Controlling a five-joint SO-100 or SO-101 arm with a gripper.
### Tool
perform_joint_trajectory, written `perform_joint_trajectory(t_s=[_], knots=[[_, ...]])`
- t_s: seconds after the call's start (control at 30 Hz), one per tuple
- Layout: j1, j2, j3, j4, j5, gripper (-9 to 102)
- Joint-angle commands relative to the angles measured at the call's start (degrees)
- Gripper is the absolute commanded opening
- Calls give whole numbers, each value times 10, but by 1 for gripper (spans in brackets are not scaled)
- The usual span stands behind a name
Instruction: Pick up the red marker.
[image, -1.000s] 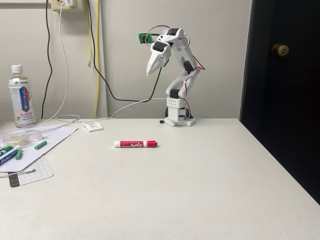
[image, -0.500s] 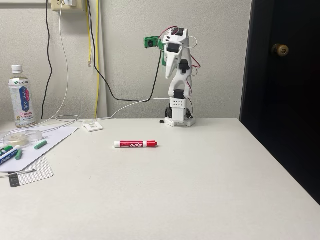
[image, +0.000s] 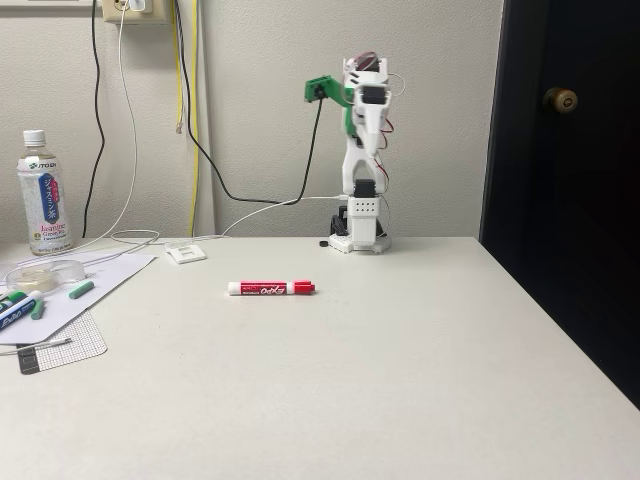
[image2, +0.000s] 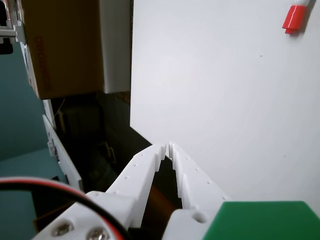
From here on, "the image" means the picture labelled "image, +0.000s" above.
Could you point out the beige wall outlet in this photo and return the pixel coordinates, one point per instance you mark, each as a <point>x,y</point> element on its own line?
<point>160,12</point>

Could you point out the red Expo marker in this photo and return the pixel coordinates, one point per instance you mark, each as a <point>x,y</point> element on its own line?
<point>265,288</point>

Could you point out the brass door knob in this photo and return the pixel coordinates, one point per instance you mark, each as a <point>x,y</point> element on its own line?
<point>560,100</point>

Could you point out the blue Expo marker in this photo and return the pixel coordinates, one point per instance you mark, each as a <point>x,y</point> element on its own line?
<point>15,315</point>

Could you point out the white printed plastic part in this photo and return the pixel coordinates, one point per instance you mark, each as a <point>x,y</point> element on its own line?
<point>186,252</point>

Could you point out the thin metal probe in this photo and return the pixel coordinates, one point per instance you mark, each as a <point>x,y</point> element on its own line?
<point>55,343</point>

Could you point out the dark door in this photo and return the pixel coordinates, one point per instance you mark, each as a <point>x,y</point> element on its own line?
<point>575,200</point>

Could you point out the white paper sheet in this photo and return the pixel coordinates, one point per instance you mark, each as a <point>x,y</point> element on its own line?
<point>115,272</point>

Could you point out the clear petri dish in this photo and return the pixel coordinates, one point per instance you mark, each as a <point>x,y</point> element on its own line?
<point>65,270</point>

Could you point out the jasmine tea bottle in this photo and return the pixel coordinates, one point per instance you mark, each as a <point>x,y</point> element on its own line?
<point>45,200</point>

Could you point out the green mounted camera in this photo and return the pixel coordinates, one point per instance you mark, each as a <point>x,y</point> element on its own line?
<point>320,90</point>

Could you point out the white charger plug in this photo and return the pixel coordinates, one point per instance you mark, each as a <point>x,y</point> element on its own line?
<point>140,6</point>

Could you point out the green Expo marker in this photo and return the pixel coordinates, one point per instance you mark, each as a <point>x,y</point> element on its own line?
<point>15,298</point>

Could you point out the grid pattern card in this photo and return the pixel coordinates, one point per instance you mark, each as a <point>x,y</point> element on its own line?
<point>75,345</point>

